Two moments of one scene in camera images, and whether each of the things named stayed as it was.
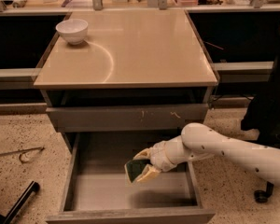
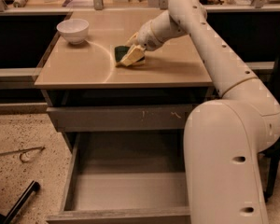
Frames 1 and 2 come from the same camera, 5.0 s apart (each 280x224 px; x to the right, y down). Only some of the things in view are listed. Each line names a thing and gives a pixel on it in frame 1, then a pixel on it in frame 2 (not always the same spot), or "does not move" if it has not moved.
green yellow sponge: [133, 169] -> [119, 52]
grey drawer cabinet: [118, 81] does not move
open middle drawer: [97, 189] does not move
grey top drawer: [125, 118] does not move
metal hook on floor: [19, 152] does not move
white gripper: [159, 157] -> [145, 35]
